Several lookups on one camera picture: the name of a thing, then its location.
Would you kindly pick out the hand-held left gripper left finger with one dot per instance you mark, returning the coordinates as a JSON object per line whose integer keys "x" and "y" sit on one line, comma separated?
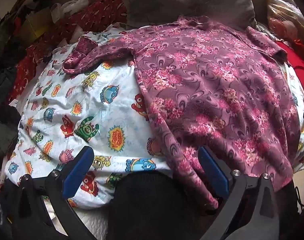
{"x": 76, "y": 173}

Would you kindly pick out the purple floral shirt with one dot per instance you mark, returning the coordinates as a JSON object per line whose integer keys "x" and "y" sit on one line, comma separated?
{"x": 204, "y": 80}

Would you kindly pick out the clear bag with orange contents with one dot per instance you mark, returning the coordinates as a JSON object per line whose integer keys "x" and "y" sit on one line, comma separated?
{"x": 284, "y": 15}

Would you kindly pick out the cartoon printed bed sheet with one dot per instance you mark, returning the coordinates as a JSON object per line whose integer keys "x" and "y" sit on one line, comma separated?
{"x": 91, "y": 110}

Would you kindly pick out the dark clothes pile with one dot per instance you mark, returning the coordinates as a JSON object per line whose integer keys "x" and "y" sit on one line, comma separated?
{"x": 4, "y": 100}

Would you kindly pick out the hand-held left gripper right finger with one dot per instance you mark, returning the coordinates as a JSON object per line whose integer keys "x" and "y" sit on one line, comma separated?
{"x": 213, "y": 171}

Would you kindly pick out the person's black pants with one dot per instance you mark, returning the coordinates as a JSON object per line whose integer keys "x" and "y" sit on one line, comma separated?
{"x": 147, "y": 205}

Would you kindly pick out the yellow cardboard box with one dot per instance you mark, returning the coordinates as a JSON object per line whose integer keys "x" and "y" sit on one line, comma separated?
{"x": 36, "y": 25}

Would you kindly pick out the grey floral pillow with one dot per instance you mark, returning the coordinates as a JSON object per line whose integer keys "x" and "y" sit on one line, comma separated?
{"x": 187, "y": 0}

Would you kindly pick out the pile of mixed patterned clothes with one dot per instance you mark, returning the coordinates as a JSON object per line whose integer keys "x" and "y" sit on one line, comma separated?
{"x": 24, "y": 2}

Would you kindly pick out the red patterned blanket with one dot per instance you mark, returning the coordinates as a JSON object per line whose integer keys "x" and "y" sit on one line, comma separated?
{"x": 96, "y": 12}

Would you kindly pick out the white plastic bag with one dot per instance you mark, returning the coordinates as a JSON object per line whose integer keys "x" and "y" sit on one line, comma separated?
{"x": 71, "y": 6}

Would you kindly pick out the plain red cloth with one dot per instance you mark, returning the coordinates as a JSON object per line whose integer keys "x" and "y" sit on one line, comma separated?
{"x": 297, "y": 57}

